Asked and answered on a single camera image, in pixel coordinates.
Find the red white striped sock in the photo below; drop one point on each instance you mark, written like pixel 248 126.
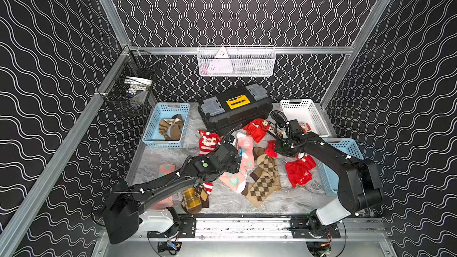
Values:
pixel 208 187

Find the left light blue basket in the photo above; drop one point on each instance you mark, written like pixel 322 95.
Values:
pixel 165 110

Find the pink dotted sock centre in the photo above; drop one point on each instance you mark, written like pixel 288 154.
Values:
pixel 237 182

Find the clear wall-mounted basket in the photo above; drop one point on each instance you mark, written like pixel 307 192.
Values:
pixel 236 61

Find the light blue basket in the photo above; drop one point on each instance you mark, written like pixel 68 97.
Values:
pixel 330 176
pixel 165 110

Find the brown striped sock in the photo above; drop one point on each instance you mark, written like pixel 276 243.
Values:
pixel 163 128

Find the red santa striped sock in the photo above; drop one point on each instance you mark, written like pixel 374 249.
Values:
pixel 208 142

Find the small red sock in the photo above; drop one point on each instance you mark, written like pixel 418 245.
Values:
pixel 270 149

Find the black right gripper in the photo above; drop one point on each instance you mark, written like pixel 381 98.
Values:
pixel 278 149

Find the black toolbox yellow handle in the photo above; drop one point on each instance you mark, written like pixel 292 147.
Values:
pixel 240 106

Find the pink patterned sock upper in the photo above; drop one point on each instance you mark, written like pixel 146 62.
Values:
pixel 245 146

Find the red snowflake sock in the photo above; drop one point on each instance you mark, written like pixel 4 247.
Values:
pixel 299 171

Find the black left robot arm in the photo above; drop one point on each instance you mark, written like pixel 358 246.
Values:
pixel 124 205

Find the red penguin sock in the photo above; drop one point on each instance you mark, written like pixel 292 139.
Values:
pixel 305 127

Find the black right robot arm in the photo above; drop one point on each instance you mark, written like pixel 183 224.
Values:
pixel 359 185

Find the yellow brown plaid sock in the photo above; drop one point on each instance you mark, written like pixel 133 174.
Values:
pixel 195 199

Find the tan argyle sock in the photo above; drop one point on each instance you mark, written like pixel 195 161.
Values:
pixel 266 178

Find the black wire wall basket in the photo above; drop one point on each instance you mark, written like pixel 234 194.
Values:
pixel 129 95

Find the white perforated plastic basket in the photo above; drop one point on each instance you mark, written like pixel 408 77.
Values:
pixel 305 112

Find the right light blue basket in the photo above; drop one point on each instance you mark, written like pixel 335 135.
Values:
pixel 330 176

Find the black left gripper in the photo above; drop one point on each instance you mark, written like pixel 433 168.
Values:
pixel 235 155

